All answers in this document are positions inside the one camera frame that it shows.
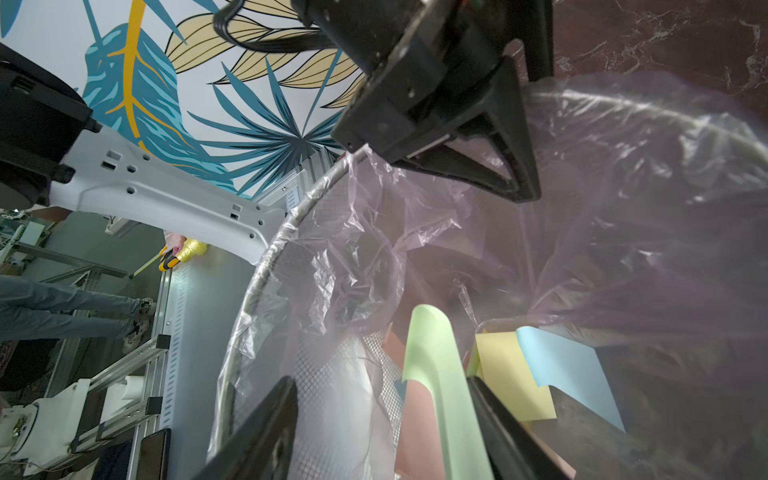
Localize clear plastic bin liner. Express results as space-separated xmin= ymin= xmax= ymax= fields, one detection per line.
xmin=206 ymin=71 xmax=768 ymax=480

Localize pink sticky note in bin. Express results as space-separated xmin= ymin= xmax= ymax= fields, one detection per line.
xmin=383 ymin=326 xmax=448 ymax=480

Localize aluminium front rail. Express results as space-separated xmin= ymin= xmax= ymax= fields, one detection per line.
xmin=71 ymin=263 xmax=253 ymax=480

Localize blue sticky note in bin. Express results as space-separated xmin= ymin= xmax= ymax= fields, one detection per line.
xmin=516 ymin=326 xmax=626 ymax=433

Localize yellow sticky note in bin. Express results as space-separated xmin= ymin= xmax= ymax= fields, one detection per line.
xmin=466 ymin=332 xmax=557 ymax=422

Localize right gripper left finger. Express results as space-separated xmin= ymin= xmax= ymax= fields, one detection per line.
xmin=195 ymin=376 xmax=299 ymax=480

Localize green sticky note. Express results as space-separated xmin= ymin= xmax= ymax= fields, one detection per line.
xmin=404 ymin=304 xmax=493 ymax=479

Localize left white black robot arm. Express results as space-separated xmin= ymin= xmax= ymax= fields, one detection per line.
xmin=1 ymin=1 xmax=554 ymax=264

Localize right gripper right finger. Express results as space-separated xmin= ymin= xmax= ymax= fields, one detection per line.
xmin=467 ymin=377 xmax=568 ymax=480

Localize mesh waste bin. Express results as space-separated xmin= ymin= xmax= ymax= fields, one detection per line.
xmin=212 ymin=143 xmax=768 ymax=480

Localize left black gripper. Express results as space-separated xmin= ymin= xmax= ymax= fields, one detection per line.
xmin=292 ymin=1 xmax=554 ymax=203

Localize person legs in jeans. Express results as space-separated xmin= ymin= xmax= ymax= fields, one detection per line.
xmin=1 ymin=275 xmax=156 ymax=354

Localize yellow handled screwdriver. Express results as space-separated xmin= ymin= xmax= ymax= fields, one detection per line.
xmin=127 ymin=239 xmax=208 ymax=279

